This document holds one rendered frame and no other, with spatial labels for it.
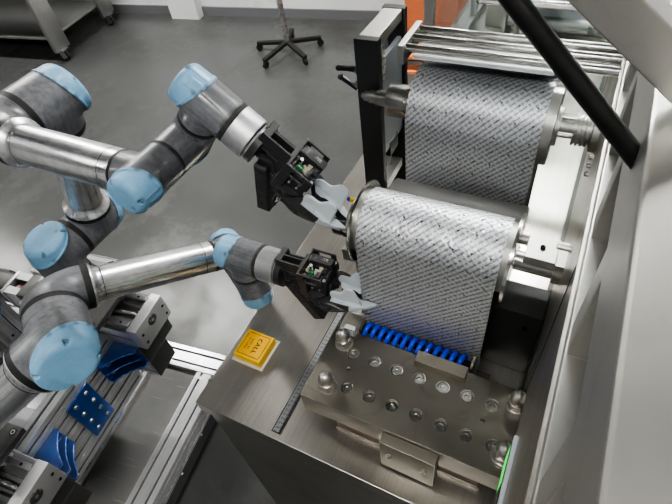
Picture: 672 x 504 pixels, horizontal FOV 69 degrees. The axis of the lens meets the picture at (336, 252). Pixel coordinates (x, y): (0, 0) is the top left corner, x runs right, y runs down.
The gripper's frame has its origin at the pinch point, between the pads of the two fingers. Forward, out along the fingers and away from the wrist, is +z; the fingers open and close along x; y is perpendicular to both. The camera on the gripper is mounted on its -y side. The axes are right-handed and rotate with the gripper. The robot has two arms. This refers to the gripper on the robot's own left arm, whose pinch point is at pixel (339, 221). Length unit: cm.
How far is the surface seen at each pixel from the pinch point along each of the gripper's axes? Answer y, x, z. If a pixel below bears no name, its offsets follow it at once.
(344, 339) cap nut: -11.8, -11.9, 15.6
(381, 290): -2.4, -4.2, 14.0
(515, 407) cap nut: 7.8, -12.3, 41.0
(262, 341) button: -36.5, -12.3, 7.5
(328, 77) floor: -186, 242, -27
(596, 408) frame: 53, -40, 5
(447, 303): 7.1, -4.2, 22.0
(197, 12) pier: -289, 307, -161
